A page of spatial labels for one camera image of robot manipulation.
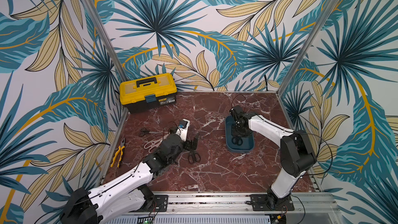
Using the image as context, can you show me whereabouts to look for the large black handled scissors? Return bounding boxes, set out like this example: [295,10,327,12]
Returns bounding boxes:
[188,150,201,164]

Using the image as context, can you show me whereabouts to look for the medium black handled scissors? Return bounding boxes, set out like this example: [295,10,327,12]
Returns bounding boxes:
[232,136,244,146]

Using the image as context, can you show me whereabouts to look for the teal plastic storage box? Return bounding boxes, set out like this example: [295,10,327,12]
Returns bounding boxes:
[225,116,255,153]

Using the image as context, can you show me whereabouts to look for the pink handled kitchen scissors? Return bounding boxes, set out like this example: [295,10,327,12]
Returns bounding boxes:
[144,139,163,153]

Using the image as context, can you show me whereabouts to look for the thin black scissors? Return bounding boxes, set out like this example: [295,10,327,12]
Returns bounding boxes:
[139,128,164,137]

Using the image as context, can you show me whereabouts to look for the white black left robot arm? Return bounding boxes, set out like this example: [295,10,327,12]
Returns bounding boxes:
[60,133,199,224]

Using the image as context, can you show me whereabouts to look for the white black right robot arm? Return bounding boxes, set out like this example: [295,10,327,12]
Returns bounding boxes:
[230,106,317,210]

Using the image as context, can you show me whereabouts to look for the yellow black toolbox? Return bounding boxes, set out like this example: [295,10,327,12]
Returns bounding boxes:
[120,73,177,114]

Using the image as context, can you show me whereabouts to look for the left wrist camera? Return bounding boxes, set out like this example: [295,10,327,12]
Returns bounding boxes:
[176,119,190,142]

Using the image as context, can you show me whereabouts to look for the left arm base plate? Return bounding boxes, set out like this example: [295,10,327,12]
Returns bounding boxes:
[135,195,169,213]

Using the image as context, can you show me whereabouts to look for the yellow handled pliers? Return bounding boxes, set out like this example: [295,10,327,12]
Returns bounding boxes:
[110,138,125,168]

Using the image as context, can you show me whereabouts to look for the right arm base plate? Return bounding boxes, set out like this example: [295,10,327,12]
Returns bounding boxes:
[246,194,295,212]

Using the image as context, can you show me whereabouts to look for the left aluminium frame post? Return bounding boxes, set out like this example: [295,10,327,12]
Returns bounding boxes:
[82,0,127,82]

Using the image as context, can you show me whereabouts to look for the aluminium frame post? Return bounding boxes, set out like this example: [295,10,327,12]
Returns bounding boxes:
[82,0,127,82]
[276,0,339,97]

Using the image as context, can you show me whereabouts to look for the aluminium front rail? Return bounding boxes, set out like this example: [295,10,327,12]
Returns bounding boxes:
[71,191,343,224]

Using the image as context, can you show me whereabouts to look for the right aluminium frame post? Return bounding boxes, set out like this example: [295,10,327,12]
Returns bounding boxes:
[276,0,339,97]

